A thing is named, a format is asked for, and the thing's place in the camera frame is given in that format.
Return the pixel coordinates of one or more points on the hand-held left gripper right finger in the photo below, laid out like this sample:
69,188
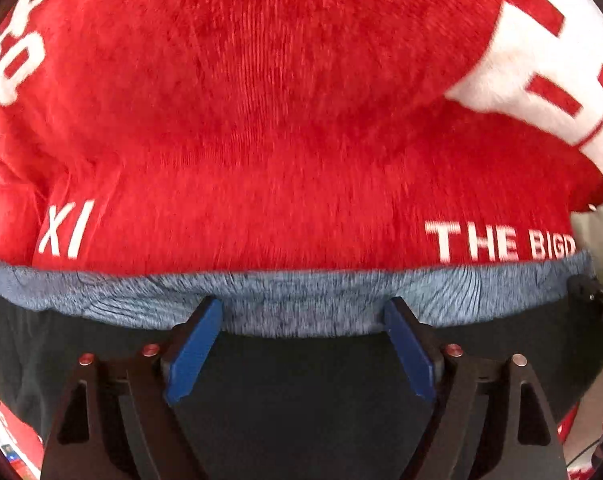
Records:
411,355

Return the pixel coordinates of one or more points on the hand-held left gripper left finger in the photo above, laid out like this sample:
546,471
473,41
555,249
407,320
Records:
196,350

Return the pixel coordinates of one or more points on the black pants with patterned waistband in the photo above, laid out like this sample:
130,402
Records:
301,300

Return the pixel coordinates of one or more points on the red printed blanket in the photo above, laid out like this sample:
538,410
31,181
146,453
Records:
281,110

